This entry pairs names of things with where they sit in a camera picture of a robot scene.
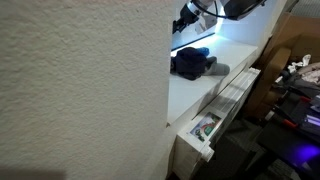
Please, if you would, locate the black cap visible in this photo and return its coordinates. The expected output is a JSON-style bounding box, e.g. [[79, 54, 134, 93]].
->
[[174, 47, 217, 81]]

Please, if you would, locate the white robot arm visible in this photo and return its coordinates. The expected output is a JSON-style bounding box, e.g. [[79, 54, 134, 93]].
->
[[172, 0, 267, 33]]

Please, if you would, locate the white LED light strip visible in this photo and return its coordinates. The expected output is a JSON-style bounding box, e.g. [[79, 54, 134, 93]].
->
[[214, 19, 226, 35]]

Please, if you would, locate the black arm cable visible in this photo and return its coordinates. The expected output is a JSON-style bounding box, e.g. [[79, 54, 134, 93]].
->
[[199, 0, 268, 19]]

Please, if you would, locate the colourful sticker on radiator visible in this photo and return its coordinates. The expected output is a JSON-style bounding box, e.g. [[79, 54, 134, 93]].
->
[[190, 112, 221, 142]]

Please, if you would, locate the crumpled white paper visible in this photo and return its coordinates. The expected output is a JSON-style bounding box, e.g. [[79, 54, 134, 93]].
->
[[287, 54, 311, 73]]

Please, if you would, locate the black equipment with purple light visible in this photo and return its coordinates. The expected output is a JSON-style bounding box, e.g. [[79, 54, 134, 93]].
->
[[255, 92, 320, 180]]

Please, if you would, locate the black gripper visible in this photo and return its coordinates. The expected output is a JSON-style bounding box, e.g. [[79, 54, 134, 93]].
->
[[172, 3, 200, 33]]

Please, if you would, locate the dark shirt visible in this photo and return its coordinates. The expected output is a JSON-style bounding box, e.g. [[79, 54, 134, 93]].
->
[[170, 57, 176, 73]]

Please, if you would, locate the brown cardboard box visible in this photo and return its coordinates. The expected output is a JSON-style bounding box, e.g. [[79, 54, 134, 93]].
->
[[244, 13, 320, 119]]

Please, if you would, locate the blue cylindrical can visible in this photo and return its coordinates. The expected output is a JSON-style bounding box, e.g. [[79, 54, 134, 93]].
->
[[198, 47, 210, 56]]

